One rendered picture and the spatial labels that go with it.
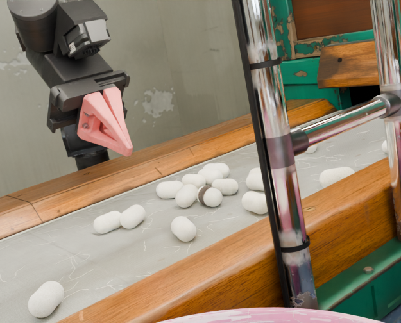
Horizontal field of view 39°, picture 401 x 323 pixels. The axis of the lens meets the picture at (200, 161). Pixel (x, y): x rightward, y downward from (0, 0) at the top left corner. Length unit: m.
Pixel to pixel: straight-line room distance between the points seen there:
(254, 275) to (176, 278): 0.06
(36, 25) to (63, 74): 0.06
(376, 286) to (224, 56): 2.23
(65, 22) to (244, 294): 0.38
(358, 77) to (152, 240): 0.51
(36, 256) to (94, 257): 0.07
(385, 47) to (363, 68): 0.46
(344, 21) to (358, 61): 0.11
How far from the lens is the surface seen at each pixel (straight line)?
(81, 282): 0.51
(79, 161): 1.07
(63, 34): 0.68
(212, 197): 0.61
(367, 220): 0.52
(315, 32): 1.08
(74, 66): 0.70
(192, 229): 0.53
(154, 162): 0.81
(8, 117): 2.68
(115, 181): 0.77
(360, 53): 0.96
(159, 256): 0.52
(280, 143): 0.38
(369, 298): 0.49
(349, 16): 1.04
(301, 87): 1.11
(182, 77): 2.97
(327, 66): 1.00
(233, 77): 2.63
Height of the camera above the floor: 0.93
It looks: 13 degrees down
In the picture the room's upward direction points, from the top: 11 degrees counter-clockwise
